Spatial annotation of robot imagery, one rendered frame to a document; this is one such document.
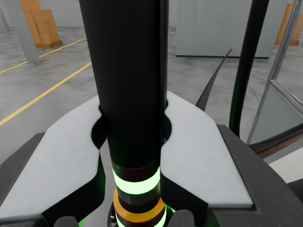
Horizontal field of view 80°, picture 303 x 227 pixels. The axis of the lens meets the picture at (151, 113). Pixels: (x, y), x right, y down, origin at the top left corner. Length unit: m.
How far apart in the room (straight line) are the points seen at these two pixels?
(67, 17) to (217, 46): 10.90
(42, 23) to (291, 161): 8.16
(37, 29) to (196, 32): 5.74
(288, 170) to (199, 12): 5.19
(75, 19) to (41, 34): 6.10
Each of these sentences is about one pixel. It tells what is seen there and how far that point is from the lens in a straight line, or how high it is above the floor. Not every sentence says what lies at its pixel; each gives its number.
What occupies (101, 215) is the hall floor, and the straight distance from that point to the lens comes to 1.79.
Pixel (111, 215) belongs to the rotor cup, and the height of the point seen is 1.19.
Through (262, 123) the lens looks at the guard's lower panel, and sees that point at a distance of 1.66.
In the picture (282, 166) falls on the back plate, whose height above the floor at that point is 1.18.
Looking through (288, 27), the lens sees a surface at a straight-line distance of 1.52.
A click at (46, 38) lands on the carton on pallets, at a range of 8.31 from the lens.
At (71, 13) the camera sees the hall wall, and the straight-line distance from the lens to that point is 14.29.
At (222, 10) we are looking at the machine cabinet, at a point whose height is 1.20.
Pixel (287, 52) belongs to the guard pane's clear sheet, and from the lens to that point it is 1.49.
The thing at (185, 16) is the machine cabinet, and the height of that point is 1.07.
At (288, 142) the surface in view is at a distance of 0.30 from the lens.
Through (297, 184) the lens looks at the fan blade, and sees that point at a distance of 0.27.
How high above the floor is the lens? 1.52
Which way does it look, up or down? 33 degrees down
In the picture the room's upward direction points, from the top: 2 degrees counter-clockwise
